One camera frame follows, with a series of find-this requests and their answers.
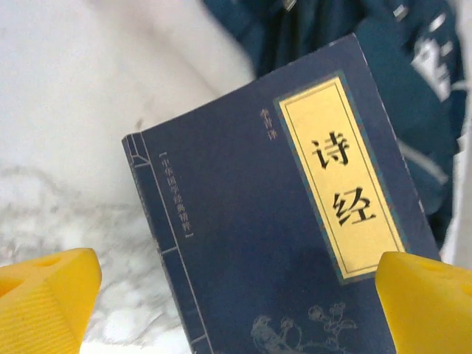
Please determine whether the navy book with yellow label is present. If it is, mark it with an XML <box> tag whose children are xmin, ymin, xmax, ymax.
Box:
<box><xmin>121</xmin><ymin>32</ymin><xmax>442</xmax><ymax>354</ymax></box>

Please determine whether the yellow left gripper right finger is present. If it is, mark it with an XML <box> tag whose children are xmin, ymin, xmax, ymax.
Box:
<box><xmin>375</xmin><ymin>251</ymin><xmax>472</xmax><ymax>354</ymax></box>

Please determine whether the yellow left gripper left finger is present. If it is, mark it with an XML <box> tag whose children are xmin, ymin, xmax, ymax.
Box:
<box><xmin>0</xmin><ymin>247</ymin><xmax>103</xmax><ymax>354</ymax></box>

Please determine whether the navy blue student backpack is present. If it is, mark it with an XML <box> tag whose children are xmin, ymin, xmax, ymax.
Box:
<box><xmin>201</xmin><ymin>0</ymin><xmax>468</xmax><ymax>251</ymax></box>

